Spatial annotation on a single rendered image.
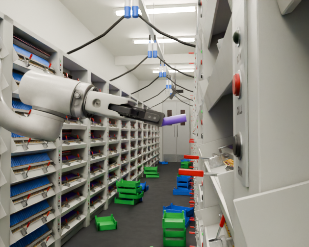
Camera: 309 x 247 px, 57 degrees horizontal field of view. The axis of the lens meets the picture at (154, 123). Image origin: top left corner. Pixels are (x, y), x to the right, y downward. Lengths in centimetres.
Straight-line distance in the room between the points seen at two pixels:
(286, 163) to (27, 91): 61
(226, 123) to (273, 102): 70
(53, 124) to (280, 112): 57
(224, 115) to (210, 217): 30
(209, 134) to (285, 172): 70
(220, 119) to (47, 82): 49
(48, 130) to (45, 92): 9
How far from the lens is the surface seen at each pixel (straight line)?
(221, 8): 74
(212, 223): 90
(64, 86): 67
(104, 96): 62
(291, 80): 17
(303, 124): 17
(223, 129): 86
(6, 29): 204
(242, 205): 16
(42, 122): 68
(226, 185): 26
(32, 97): 70
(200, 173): 41
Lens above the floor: 100
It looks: 2 degrees up
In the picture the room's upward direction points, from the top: straight up
